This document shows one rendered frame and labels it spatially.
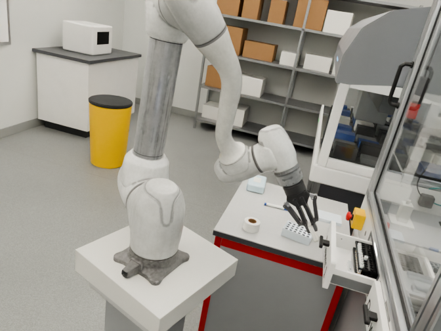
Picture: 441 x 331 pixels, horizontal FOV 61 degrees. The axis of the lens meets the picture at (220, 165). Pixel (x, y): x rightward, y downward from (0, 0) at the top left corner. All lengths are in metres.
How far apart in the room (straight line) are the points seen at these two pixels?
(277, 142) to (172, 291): 0.57
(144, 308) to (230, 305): 0.76
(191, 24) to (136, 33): 5.14
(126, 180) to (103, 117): 2.40
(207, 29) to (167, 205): 0.49
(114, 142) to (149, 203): 2.66
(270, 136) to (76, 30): 3.70
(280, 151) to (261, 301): 0.77
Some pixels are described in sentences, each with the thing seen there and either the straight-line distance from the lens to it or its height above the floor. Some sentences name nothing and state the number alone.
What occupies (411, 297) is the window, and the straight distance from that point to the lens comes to 1.08.
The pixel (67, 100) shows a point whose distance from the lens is 4.56.
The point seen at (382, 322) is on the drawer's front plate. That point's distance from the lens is 1.15.
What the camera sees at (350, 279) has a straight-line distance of 1.34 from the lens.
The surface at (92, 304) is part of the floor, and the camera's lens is 2.32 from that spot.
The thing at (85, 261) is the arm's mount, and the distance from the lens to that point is 1.27.
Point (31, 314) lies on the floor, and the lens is 2.32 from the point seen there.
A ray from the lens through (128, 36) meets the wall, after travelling 6.18.
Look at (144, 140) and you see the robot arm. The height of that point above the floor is 1.19.
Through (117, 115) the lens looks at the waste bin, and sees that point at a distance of 3.62.
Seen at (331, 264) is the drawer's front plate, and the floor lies 0.92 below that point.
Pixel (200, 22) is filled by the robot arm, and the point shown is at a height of 1.57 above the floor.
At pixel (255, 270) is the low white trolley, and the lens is 1.66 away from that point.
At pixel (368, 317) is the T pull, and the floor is 0.91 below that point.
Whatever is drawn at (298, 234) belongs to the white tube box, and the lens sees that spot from 1.64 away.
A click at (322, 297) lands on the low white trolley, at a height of 0.58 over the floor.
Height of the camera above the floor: 1.61
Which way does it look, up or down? 23 degrees down
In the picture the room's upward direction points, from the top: 10 degrees clockwise
